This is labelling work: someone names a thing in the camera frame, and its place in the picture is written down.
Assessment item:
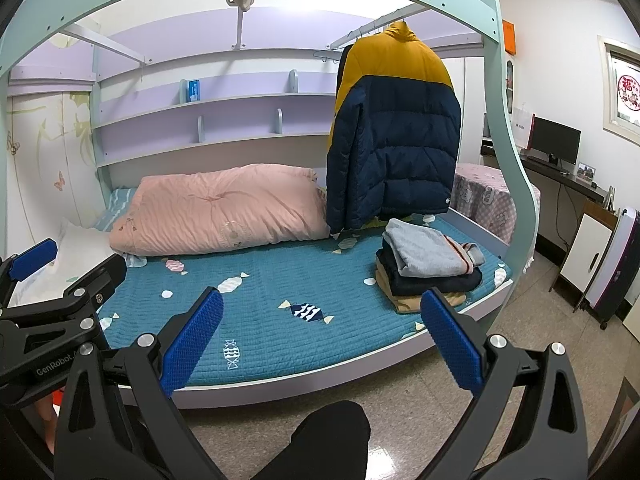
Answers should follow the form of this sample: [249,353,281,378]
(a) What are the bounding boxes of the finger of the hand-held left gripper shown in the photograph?
[0,239,58,306]
[0,253,128,333]

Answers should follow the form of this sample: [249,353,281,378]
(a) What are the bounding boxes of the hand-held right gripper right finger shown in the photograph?
[419,287,591,480]

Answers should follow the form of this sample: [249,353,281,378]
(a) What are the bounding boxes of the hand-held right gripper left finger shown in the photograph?
[54,286,226,480]

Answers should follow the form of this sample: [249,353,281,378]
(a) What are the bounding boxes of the grey and navy zip jacket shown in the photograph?
[382,218,487,278]

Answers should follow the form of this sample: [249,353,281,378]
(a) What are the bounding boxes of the person's left hand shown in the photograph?
[39,394,57,456]

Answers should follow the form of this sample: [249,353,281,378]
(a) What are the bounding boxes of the white pillow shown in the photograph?
[10,220,116,306]

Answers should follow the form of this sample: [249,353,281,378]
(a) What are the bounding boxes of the folded tan garment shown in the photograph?
[375,265,473,314]

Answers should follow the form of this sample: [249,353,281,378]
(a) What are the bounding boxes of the folded navy garment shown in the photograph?
[375,250,483,297]

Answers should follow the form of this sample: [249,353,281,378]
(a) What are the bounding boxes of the blue striped pillow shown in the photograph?
[95,187,138,231]

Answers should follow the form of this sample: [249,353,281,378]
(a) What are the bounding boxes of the white butterfly wardrobe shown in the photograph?
[5,91,108,231]

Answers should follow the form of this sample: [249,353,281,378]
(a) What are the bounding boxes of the teal quilted bed pad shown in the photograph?
[97,212,513,388]

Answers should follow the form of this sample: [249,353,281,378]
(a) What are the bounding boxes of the pink quilt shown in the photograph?
[108,163,331,257]

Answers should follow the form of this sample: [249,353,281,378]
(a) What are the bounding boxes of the person's black trousers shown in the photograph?
[255,400,372,480]

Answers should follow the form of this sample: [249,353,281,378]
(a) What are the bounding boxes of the white and purple suitcase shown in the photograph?
[580,207,640,331]

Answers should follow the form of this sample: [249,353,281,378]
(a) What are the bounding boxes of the yellow and navy puffer jacket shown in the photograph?
[325,21,462,233]

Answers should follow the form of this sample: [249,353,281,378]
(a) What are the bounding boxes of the dark desk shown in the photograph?
[480,137,621,221]

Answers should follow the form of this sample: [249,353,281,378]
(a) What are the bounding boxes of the white paper bag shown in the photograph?
[511,105,536,151]

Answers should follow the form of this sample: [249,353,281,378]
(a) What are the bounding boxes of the black computer monitor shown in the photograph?
[530,116,582,170]

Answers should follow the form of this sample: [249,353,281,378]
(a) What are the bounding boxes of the window with red decoration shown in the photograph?
[597,35,640,146]

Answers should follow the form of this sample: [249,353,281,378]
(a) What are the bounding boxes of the lilac wall shelf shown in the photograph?
[92,45,351,168]

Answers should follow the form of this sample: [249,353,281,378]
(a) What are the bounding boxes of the teal bed frame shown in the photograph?
[0,0,543,411]

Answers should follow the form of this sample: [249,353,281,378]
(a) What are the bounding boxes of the white clothes rail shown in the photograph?
[314,2,431,63]

